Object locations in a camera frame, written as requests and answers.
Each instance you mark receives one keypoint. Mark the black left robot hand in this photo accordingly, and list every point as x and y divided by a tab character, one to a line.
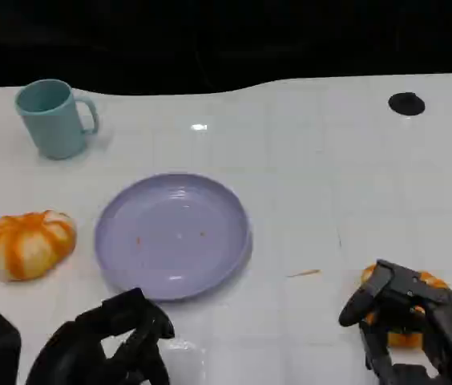
89	341

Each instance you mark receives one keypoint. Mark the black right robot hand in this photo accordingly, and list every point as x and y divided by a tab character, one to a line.
450	321

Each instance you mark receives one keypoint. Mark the orange white toy bread roll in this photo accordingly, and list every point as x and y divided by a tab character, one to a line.
29	244
404	340

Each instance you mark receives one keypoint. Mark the lilac plate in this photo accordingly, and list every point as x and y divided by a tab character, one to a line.
174	236

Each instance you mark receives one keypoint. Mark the pale green mug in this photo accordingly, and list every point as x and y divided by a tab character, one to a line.
51	128

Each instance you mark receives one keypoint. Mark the black round table cap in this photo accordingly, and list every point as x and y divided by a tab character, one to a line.
406	103

